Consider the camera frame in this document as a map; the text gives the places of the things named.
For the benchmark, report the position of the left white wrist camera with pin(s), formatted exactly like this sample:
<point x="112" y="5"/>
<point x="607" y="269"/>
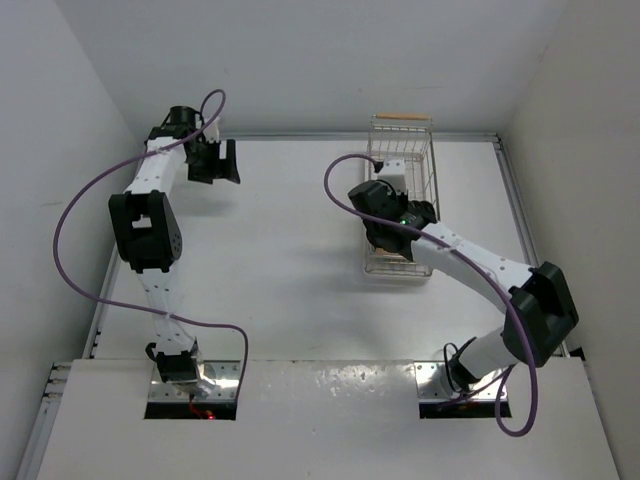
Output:
<point x="211" y="129"/>

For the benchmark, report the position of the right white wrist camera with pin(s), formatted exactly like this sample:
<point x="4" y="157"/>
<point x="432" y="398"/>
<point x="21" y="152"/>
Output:
<point x="394" y="173"/>

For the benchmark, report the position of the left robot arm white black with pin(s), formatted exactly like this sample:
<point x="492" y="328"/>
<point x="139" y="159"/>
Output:
<point x="149" y="240"/>

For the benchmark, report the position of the metal base plate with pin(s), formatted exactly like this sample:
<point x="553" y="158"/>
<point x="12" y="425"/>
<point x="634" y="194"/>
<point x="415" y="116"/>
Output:
<point x="217" y="382"/>
<point x="433" y="387"/>

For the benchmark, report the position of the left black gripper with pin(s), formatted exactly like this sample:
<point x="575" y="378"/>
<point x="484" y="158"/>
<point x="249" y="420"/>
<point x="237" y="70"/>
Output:
<point x="219" y="168"/>

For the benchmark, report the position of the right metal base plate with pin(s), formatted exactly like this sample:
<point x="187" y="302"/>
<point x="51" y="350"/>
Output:
<point x="433" y="387"/>

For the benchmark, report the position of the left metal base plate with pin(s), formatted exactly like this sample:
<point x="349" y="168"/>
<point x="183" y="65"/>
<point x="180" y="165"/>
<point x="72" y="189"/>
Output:
<point x="217" y="382"/>

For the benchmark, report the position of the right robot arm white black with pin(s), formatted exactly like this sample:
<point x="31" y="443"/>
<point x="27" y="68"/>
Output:
<point x="536" y="301"/>

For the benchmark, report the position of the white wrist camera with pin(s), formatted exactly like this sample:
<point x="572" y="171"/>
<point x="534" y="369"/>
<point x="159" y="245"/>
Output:
<point x="394" y="173"/>
<point x="211" y="129"/>

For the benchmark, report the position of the wire dish rack wooden handles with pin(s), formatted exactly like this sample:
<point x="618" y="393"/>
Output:
<point x="400" y="133"/>

